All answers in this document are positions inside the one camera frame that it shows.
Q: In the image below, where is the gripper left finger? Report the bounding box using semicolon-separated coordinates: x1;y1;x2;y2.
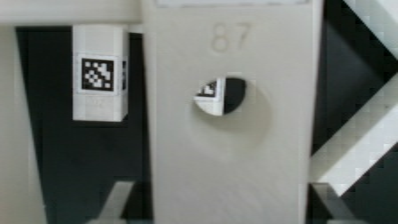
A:
88;181;153;224

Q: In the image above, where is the white chair back frame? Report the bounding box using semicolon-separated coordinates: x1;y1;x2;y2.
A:
0;0;398;224

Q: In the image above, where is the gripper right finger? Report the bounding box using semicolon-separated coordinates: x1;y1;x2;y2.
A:
306;183;370;224

